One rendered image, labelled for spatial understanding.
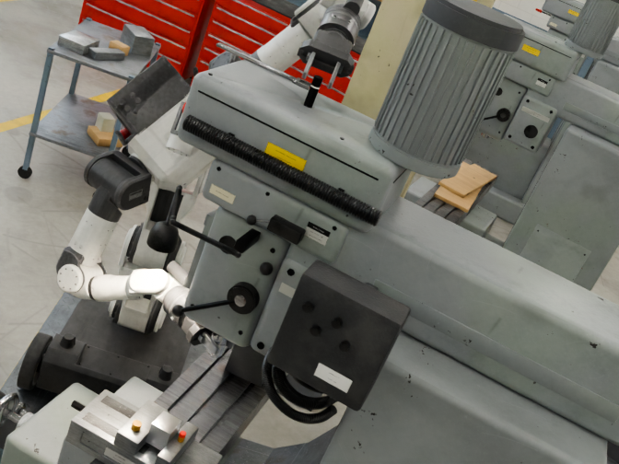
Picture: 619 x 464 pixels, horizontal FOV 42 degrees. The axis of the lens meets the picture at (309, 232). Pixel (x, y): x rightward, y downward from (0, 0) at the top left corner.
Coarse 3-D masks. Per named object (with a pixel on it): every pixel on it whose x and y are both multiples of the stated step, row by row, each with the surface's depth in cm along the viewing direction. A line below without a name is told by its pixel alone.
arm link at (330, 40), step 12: (336, 12) 177; (324, 24) 176; (336, 24) 175; (348, 24) 176; (324, 36) 174; (336, 36) 175; (348, 36) 176; (300, 48) 173; (312, 48) 172; (324, 48) 172; (336, 48) 173; (348, 48) 174; (324, 60) 174; (336, 60) 172; (348, 60) 172; (348, 72) 175
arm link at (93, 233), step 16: (80, 224) 215; (96, 224) 213; (112, 224) 215; (80, 240) 215; (96, 240) 215; (64, 256) 215; (80, 256) 215; (96, 256) 218; (64, 272) 214; (80, 272) 213; (64, 288) 214; (80, 288) 214
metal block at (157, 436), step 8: (160, 416) 192; (168, 416) 193; (152, 424) 189; (160, 424) 190; (168, 424) 190; (176, 424) 191; (152, 432) 190; (160, 432) 189; (168, 432) 188; (176, 432) 193; (152, 440) 190; (160, 440) 190; (168, 440) 189; (160, 448) 190
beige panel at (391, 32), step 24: (384, 0) 329; (408, 0) 326; (480, 0) 316; (384, 24) 333; (408, 24) 329; (384, 48) 336; (360, 72) 343; (384, 72) 339; (360, 96) 346; (384, 96) 342
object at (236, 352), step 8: (232, 352) 235; (240, 352) 235; (248, 352) 234; (256, 352) 233; (232, 360) 237; (240, 360) 236; (248, 360) 235; (256, 360) 234; (232, 368) 238; (240, 368) 237; (248, 368) 236; (256, 368) 236; (240, 376) 238; (248, 376) 237; (256, 376) 237; (256, 384) 238
